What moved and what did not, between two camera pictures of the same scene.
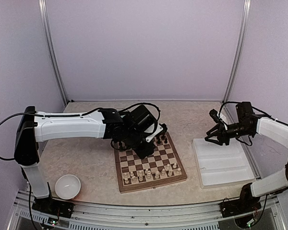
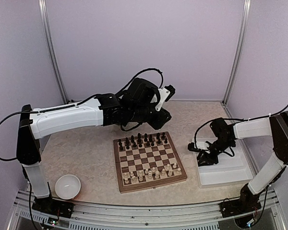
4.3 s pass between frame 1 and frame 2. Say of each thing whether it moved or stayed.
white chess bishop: stayed
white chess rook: stayed
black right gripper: moved
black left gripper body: moved
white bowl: stayed
